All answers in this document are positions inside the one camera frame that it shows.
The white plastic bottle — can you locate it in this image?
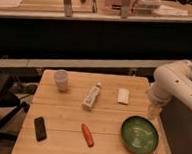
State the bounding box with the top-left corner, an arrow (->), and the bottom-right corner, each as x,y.
82,83 -> 101,111

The black smartphone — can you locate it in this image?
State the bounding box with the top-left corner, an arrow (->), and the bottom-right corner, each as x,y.
34,116 -> 47,141

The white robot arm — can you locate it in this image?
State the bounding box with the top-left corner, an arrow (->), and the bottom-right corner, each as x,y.
147,59 -> 192,120

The white rectangular box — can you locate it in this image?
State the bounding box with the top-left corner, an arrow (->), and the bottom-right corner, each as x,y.
117,88 -> 129,105

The green bowl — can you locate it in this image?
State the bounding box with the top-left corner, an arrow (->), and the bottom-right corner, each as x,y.
120,115 -> 159,154

